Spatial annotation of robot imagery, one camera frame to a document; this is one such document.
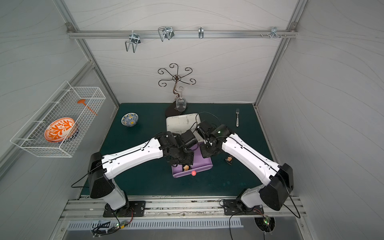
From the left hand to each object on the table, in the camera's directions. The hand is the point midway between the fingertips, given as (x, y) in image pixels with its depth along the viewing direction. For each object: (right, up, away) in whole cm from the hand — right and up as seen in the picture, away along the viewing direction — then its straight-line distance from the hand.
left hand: (189, 163), depth 73 cm
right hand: (+9, +5, +3) cm, 11 cm away
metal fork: (+36, +27, +43) cm, 63 cm away
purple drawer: (+5, +1, -4) cm, 7 cm away
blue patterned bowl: (-46, +21, +36) cm, 62 cm away
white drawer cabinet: (-6, +19, +9) cm, 22 cm away
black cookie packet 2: (+24, -3, +17) cm, 29 cm away
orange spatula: (-57, +32, +5) cm, 65 cm away
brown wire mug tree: (-9, +48, +20) cm, 53 cm away
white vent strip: (-18, -28, -3) cm, 34 cm away
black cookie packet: (-2, -2, 0) cm, 3 cm away
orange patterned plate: (-56, +17, -10) cm, 60 cm away
